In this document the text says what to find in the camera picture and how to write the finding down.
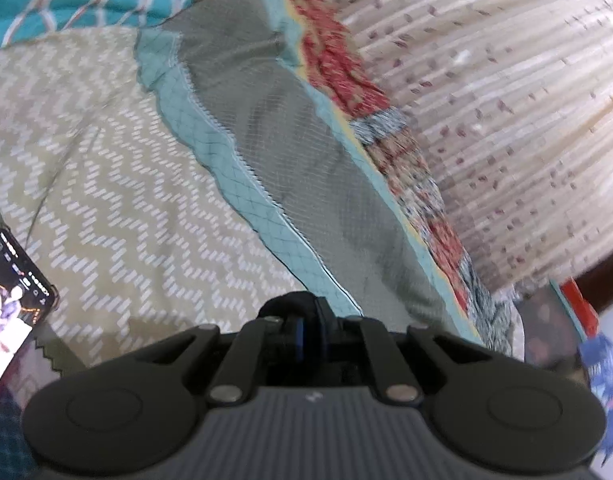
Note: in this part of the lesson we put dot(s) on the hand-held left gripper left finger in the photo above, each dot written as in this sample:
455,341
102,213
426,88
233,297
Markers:
291,342

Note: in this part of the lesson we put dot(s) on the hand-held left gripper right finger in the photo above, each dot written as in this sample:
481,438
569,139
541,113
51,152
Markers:
322,335

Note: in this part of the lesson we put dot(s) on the grey blanket with teal border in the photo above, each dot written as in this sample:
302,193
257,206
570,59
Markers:
286,160

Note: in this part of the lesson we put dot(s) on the blue patterned cloth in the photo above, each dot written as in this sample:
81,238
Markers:
604,375

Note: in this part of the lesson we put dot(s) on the dark teal cloth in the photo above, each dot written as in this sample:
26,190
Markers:
6,430

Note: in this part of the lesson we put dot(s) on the red and teal folded cloth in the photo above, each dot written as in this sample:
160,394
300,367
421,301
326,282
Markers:
576,305

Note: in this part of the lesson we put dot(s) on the black zippered jacket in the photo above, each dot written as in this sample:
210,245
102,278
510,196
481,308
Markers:
286,305

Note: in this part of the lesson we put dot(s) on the black smartphone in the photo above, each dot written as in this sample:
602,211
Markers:
16,275

